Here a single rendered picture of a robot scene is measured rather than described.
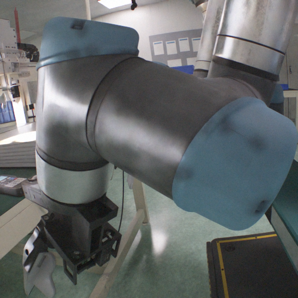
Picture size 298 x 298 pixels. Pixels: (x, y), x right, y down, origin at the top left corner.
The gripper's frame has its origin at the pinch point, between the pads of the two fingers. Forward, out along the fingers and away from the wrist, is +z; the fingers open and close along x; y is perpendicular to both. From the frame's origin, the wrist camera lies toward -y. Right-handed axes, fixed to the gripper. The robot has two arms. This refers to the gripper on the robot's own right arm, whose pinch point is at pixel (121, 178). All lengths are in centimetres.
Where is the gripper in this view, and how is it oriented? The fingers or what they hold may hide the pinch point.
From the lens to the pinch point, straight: 69.5
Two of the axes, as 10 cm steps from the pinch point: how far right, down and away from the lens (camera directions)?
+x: -4.0, -2.6, 8.8
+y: 8.8, 1.8, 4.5
